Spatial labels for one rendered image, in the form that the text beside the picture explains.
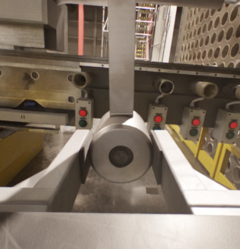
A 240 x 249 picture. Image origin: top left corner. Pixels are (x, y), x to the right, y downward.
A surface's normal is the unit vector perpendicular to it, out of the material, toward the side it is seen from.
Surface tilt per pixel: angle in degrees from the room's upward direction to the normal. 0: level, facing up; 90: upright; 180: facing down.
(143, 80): 90
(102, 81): 90
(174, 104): 90
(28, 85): 90
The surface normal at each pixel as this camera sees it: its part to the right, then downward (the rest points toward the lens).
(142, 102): -0.02, 0.30
